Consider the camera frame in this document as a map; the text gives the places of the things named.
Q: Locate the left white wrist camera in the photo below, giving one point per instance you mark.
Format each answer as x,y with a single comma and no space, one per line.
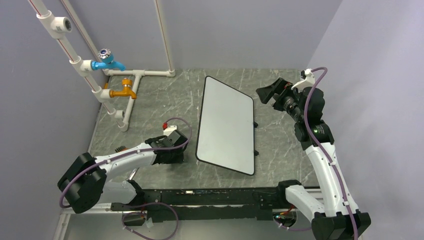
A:
168,128

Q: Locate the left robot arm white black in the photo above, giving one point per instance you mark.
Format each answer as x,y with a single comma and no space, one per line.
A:
88,181

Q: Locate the silver combination wrench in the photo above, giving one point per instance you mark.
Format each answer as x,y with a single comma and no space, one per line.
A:
132,174

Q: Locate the white PVC pipe frame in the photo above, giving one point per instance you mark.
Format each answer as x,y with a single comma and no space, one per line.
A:
117,103

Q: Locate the orange brass water tap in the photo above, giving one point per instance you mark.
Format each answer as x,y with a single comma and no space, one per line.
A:
125,92

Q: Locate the white whiteboard black frame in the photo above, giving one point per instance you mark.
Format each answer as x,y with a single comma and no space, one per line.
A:
226,135

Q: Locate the orange black hex key set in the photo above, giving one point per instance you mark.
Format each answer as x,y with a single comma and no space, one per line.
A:
120,149

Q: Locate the blue water tap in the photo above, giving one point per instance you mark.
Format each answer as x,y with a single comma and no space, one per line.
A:
107,61

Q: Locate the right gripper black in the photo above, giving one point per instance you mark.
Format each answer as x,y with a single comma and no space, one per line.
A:
265,93

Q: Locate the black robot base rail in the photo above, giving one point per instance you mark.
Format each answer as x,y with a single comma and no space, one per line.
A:
258,203

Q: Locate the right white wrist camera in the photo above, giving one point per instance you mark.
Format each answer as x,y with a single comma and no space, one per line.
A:
307,80

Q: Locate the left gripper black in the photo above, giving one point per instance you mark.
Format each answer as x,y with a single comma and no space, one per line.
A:
178,158

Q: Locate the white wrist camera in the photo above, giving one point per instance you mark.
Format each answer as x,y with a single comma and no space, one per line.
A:
307,80
168,128

